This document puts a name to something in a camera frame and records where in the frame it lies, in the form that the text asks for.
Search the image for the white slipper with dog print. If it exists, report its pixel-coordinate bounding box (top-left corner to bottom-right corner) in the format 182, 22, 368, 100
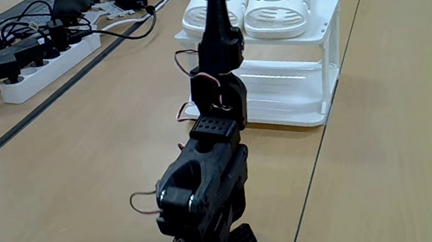
179, 0, 255, 41
241, 0, 317, 44

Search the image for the white two-tier shoe rack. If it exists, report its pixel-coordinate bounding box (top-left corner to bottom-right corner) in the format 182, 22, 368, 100
171, 0, 356, 143

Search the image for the white printed plastic part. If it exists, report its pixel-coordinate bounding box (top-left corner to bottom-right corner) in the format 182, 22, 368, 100
78, 8, 106, 30
100, 0, 137, 21

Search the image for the white power strip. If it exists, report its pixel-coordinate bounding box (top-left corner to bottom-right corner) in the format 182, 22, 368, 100
0, 30, 108, 107

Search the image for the red white wrist servo wire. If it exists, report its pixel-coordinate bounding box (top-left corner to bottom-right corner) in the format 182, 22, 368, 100
167, 45, 227, 123

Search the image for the black cable with connector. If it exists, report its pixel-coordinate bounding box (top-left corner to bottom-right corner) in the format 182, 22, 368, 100
78, 2, 161, 47

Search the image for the red black elbow servo wire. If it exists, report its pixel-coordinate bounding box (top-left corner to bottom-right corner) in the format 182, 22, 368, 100
128, 189, 163, 218

